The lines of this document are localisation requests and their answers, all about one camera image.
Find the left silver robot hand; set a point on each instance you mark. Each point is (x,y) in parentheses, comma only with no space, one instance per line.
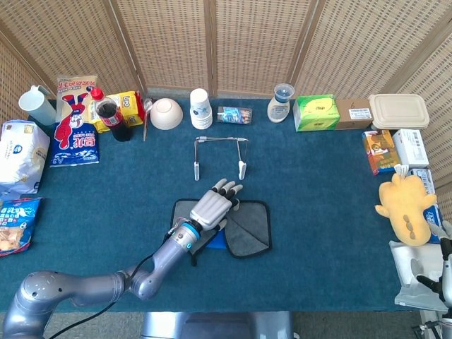
(210,212)

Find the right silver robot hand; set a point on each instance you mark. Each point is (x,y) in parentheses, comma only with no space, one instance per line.
(447,279)

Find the grey and blue cloth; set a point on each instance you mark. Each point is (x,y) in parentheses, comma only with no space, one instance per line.
(247,229)

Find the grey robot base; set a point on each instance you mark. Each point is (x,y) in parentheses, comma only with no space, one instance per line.
(219,326)

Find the white plastic pouch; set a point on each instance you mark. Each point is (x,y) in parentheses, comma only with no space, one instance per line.
(416,300)

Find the blue white toothpaste box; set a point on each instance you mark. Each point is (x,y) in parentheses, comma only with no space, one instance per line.
(432,215)

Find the yellow plush toy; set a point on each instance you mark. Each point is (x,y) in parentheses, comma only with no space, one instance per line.
(406,205)

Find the clear candy box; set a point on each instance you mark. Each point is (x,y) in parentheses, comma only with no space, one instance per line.
(234,115)

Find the white and blue box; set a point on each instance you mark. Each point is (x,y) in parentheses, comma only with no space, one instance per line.
(425,176)

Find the white paper cup stack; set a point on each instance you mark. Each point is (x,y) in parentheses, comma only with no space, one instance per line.
(200,106)

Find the cream upturned bowl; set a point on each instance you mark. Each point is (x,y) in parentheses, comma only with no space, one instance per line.
(166,114)

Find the blue table cloth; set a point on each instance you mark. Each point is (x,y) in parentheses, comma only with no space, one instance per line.
(318,229)

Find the cream detergent bottle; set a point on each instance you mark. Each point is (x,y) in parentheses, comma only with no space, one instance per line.
(279,111)

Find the metal spoon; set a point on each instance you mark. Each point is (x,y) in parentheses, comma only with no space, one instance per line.
(147,104)

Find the yellow biscuit bag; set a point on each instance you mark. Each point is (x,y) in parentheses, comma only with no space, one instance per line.
(130,106)

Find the white labelled box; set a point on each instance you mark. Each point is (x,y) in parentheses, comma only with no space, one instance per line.
(411,148)

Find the cola bottle red label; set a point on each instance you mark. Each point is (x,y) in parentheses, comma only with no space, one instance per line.
(109,116)

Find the orange and blue box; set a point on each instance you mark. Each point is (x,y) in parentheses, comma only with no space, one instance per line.
(381,152)

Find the green tissue pack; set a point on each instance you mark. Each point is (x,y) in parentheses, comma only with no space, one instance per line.
(316,113)

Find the red white blue snack bag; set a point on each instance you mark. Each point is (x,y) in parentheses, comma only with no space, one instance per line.
(72,141)

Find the woven bamboo folding screen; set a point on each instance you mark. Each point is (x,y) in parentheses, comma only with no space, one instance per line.
(247,42)

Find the brown cardboard box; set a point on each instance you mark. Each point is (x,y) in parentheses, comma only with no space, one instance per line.
(355,114)

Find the beige lidded food container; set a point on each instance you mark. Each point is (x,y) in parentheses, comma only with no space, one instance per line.
(399,111)

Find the blue chips bag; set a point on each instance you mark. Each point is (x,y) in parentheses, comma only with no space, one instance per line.
(17,226)

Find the white blue-printed bag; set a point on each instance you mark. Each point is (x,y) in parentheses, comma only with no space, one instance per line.
(21,155)

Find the white plastic pitcher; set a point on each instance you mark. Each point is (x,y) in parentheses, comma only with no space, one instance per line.
(37,107)

